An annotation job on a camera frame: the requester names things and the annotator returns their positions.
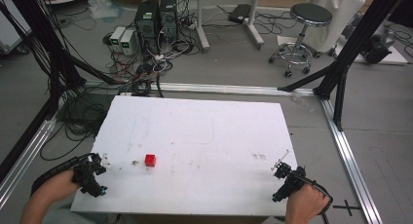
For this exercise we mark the person's right hand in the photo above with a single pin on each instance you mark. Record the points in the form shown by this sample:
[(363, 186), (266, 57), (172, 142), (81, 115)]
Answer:
[(307, 204)]

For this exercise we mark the clear plastic bag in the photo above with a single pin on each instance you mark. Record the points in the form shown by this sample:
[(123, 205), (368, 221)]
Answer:
[(104, 8)]

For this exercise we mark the large black computer tower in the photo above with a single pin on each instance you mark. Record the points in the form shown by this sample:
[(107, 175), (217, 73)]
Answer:
[(146, 24)]

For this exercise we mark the slim black computer tower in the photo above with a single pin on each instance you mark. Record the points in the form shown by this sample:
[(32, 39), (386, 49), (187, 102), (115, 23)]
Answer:
[(168, 18)]

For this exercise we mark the aluminium floor rail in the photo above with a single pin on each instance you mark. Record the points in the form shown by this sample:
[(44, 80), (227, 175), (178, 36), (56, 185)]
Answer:
[(352, 165), (227, 88), (24, 156)]

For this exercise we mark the white power supply unit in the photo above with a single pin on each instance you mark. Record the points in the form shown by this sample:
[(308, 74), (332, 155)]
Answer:
[(116, 37), (128, 42)]

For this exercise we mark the person's grey clothing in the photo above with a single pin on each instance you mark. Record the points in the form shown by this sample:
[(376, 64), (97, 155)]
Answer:
[(78, 217)]

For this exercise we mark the black device on board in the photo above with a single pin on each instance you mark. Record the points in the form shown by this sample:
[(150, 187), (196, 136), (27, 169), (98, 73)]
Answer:
[(376, 50)]

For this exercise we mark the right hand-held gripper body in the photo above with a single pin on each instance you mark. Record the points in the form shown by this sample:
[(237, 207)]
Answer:
[(290, 182)]

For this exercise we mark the white cloth covered chair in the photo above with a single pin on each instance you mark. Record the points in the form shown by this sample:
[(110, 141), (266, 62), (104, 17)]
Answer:
[(344, 13)]

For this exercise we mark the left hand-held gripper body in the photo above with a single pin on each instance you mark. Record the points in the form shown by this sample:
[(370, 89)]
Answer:
[(87, 177)]

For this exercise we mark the white desk leg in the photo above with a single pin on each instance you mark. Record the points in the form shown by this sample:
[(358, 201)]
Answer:
[(202, 29), (255, 26)]

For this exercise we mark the person's left hand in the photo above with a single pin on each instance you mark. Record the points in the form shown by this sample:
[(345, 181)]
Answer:
[(60, 186)]

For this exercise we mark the flat black box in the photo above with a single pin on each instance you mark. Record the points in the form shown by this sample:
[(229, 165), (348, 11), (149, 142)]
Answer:
[(239, 13)]

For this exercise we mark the red cube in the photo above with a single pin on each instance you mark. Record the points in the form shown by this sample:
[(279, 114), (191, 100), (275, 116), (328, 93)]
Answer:
[(150, 160)]

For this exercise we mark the black braced frame post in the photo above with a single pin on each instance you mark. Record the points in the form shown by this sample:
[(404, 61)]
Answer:
[(354, 44)]

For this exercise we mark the black diagonal frame bar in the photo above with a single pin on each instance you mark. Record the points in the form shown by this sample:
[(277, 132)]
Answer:
[(27, 139)]

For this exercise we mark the round black swivel stool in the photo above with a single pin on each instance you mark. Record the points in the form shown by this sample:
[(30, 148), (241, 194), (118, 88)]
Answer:
[(310, 14)]

